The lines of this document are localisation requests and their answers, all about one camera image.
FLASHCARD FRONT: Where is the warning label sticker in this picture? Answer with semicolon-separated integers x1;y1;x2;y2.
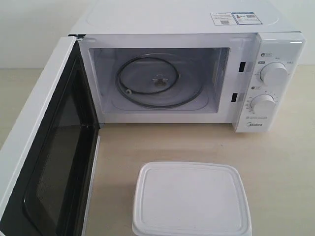
210;12;262;26

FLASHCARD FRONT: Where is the upper white control knob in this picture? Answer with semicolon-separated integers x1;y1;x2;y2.
260;62;288;86

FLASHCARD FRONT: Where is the white plastic food container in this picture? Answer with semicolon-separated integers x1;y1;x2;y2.
132;161;252;236

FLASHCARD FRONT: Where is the white microwave door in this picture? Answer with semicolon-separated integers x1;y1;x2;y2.
0;35;99;236

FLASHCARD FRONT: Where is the lower white timer knob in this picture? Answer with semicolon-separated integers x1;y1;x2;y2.
251;94;276;115

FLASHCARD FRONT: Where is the glass turntable plate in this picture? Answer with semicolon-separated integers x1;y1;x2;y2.
115;53;205;109

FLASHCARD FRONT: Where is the white microwave oven body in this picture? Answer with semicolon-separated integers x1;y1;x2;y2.
69;0;305;132

